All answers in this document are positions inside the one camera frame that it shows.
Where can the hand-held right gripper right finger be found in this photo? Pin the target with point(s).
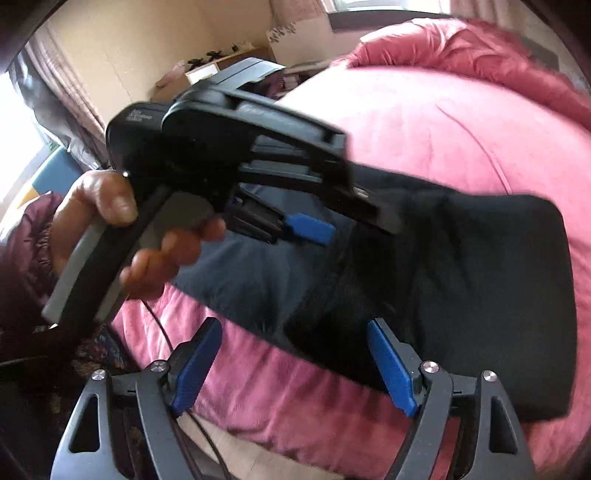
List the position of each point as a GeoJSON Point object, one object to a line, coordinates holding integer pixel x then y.
{"type": "Point", "coordinates": [392, 369]}

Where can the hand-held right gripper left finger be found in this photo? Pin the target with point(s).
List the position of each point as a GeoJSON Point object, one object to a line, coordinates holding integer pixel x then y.
{"type": "Point", "coordinates": [196, 364]}

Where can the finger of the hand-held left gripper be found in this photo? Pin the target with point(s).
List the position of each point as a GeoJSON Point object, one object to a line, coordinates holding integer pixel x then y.
{"type": "Point", "coordinates": [309, 228]}
{"type": "Point", "coordinates": [323, 152]}

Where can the black embroidered pants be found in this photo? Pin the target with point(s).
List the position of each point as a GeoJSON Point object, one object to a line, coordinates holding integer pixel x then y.
{"type": "Point", "coordinates": [461, 277]}

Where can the person's left hand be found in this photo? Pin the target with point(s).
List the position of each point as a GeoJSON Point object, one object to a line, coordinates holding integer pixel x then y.
{"type": "Point", "coordinates": [92, 203]}

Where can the wooden desk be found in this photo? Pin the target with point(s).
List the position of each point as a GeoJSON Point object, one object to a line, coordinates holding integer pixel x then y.
{"type": "Point", "coordinates": [207, 69]}

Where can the floral patterned clothing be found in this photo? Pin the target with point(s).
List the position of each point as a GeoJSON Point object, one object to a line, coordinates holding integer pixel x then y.
{"type": "Point", "coordinates": [99, 350]}

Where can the bed with pink sheet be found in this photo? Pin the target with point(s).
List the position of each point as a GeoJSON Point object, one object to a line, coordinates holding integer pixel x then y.
{"type": "Point", "coordinates": [438, 138]}

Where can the pink floral curtain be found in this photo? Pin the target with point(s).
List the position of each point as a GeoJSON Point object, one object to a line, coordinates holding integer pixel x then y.
{"type": "Point", "coordinates": [295, 9]}
{"type": "Point", "coordinates": [60, 92]}
{"type": "Point", "coordinates": [475, 7]}

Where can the grey headboard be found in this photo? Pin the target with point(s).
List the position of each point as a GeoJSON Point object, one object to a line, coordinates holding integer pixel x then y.
{"type": "Point", "coordinates": [369, 19]}

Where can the window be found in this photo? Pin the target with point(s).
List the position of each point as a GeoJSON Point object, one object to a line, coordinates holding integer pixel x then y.
{"type": "Point", "coordinates": [383, 3]}

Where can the pink duvet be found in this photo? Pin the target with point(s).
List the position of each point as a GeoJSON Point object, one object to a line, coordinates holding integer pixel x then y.
{"type": "Point", "coordinates": [461, 50]}

